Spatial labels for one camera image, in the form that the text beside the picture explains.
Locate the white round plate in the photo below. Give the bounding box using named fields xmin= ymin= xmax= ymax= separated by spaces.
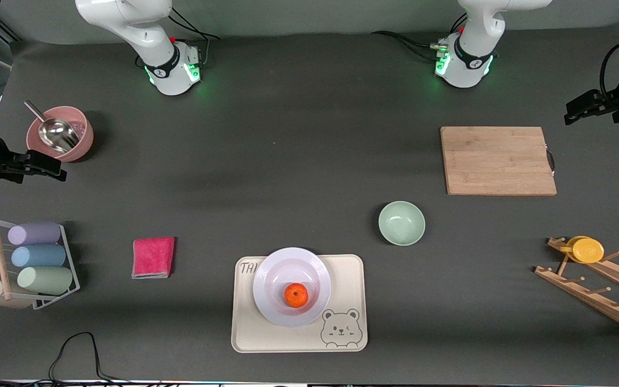
xmin=253 ymin=247 xmax=332 ymax=328

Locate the orange fruit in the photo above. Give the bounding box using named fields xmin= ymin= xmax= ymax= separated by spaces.
xmin=284 ymin=283 xmax=309 ymax=309

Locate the metal scoop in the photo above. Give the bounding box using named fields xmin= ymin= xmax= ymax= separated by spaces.
xmin=24 ymin=101 xmax=81 ymax=154

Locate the pink bowl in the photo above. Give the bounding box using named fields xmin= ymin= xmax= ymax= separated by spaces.
xmin=26 ymin=106 xmax=95 ymax=163

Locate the purple cup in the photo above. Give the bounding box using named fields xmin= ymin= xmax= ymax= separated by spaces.
xmin=8 ymin=222 xmax=62 ymax=246

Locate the blue cup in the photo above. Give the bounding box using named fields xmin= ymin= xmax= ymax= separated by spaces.
xmin=11 ymin=245 xmax=67 ymax=268

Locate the wooden cutting board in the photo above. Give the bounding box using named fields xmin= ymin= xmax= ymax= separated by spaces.
xmin=440 ymin=126 xmax=558 ymax=196

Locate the green cup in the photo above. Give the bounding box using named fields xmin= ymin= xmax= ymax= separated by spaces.
xmin=17 ymin=266 xmax=74 ymax=295

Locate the yellow cup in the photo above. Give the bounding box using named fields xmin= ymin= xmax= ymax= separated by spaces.
xmin=559 ymin=235 xmax=605 ymax=264

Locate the pink folded cloth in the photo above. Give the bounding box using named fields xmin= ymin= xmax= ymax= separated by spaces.
xmin=131 ymin=236 xmax=176 ymax=280

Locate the wooden peg rack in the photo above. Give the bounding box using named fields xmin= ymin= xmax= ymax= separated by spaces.
xmin=534 ymin=236 xmax=619 ymax=339

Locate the light green bowl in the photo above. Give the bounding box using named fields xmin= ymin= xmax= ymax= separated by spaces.
xmin=378 ymin=201 xmax=426 ymax=246

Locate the dark grey table mat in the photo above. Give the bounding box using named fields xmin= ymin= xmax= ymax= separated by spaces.
xmin=0 ymin=21 xmax=619 ymax=383

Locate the beige bear print tray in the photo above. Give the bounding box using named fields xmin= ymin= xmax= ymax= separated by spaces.
xmin=231 ymin=254 xmax=368 ymax=354

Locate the white wire cup rack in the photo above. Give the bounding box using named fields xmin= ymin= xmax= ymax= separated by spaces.
xmin=0 ymin=216 xmax=81 ymax=311

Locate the black cable at table edge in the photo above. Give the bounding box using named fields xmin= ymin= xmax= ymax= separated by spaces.
xmin=0 ymin=332 xmax=143 ymax=387

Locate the black left arm base cable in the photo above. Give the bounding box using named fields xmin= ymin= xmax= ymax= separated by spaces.
xmin=371 ymin=30 xmax=450 ymax=61

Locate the black arm base cable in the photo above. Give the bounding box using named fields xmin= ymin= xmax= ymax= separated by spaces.
xmin=169 ymin=8 xmax=221 ymax=42
xmin=371 ymin=30 xmax=450 ymax=61

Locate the black right arm base cable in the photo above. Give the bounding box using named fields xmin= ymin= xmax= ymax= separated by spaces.
xmin=169 ymin=8 xmax=221 ymax=42

